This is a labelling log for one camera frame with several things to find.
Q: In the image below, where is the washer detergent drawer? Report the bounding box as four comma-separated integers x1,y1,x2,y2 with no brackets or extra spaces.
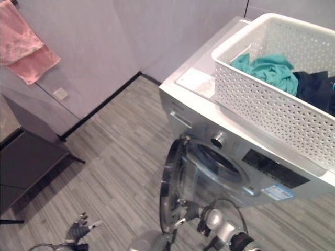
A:
168,109,193,129

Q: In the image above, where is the round glass washer door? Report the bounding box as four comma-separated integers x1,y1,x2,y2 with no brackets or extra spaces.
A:
160,136,210,235

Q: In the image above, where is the blue white label sticker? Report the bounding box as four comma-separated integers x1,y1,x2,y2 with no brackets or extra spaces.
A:
261,183,295,202

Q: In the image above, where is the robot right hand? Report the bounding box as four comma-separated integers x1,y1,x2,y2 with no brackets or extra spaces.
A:
171,199,204,234

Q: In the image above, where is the teal garment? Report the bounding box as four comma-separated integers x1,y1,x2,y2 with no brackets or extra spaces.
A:
230,53,299,98

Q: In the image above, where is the black washer display panel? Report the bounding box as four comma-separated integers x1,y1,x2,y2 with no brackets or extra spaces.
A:
241,148,311,189

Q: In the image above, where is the black garment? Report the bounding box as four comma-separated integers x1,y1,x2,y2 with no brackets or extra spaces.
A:
291,70,335,117

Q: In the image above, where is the black low table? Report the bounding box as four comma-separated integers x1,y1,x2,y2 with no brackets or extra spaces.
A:
0,130,86,225

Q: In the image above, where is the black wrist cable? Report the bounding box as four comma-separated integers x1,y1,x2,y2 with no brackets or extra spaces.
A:
206,199,248,236

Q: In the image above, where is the grey drum opening gasket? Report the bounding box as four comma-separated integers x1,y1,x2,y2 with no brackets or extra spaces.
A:
195,141,243,184

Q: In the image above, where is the chrome washer dial knob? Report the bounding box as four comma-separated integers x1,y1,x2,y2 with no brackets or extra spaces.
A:
210,131,227,146

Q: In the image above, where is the pink towel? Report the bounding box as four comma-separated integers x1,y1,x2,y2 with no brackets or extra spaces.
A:
0,0,62,85

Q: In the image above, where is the white plastic laundry basket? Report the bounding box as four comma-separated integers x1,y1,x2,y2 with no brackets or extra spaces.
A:
211,12,335,179

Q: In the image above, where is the silver washing machine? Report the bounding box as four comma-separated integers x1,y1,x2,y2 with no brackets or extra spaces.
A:
158,15,335,210

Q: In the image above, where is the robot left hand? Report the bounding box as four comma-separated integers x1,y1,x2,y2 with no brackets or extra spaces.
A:
66,212,104,246

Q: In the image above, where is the black skirting board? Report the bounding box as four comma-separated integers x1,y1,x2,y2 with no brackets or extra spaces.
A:
59,71,161,142

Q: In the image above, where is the white wall socket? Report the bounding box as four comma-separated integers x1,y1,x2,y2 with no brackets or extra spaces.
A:
53,87,70,101

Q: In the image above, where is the grey cabinet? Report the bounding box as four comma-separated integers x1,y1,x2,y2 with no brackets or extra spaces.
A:
0,85,79,144

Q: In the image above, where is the silver robot torso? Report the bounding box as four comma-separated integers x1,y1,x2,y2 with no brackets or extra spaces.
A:
129,231,179,251

